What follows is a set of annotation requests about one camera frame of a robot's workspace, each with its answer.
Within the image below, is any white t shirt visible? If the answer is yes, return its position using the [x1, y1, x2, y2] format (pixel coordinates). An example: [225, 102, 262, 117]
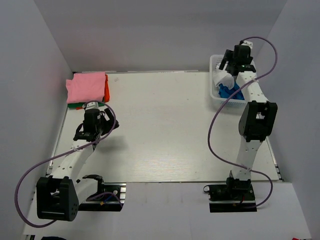
[212, 63, 235, 89]

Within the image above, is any blue t shirt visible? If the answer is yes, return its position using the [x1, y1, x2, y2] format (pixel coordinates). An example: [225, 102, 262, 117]
[218, 82, 245, 101]

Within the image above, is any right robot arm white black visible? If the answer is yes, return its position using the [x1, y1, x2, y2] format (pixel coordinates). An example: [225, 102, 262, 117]
[219, 41, 278, 201]

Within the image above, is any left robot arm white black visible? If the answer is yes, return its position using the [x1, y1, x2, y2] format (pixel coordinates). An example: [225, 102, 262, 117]
[36, 102, 119, 222]

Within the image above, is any white plastic basket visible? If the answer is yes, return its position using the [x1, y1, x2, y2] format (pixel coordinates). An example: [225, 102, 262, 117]
[208, 54, 253, 110]

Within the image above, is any orange folded t shirt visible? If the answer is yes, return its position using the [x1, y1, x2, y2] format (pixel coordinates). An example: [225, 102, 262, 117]
[75, 74, 110, 110]

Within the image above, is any green folded t shirt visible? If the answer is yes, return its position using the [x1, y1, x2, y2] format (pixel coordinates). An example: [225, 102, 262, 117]
[67, 101, 104, 110]

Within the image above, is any pink folded t shirt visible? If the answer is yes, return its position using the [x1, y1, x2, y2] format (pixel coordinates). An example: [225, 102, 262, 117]
[65, 71, 106, 104]

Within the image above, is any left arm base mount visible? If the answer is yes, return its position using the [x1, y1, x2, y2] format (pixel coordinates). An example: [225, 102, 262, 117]
[78, 183, 127, 212]

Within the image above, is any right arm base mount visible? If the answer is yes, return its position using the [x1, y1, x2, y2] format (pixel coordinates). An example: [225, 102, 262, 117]
[203, 184, 257, 213]

